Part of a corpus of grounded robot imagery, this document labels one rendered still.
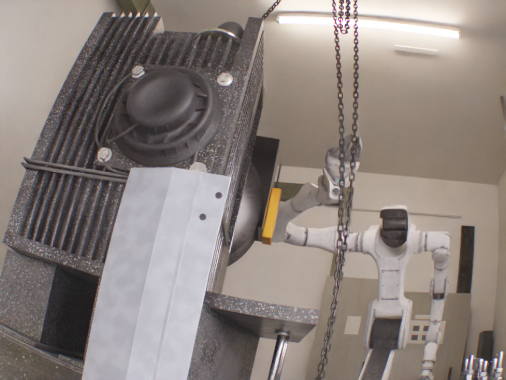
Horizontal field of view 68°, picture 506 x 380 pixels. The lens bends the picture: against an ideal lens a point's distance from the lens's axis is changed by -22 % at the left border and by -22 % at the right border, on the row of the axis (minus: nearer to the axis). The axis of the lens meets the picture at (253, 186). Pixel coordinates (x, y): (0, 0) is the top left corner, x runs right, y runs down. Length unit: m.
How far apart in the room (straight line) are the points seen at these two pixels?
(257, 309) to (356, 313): 3.06
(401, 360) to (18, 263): 3.28
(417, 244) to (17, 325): 1.50
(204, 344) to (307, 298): 3.36
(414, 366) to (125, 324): 3.33
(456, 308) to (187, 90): 3.38
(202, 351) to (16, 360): 0.49
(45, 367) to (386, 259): 1.42
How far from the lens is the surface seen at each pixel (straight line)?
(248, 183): 1.45
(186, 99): 0.96
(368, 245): 1.90
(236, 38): 1.18
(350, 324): 3.89
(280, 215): 1.71
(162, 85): 1.00
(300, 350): 4.13
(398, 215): 1.93
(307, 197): 1.59
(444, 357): 3.93
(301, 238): 1.87
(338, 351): 3.87
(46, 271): 1.06
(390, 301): 2.01
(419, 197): 4.52
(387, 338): 2.02
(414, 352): 3.89
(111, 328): 0.75
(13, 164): 2.11
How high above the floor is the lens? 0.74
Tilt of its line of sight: 24 degrees up
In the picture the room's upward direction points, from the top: 12 degrees clockwise
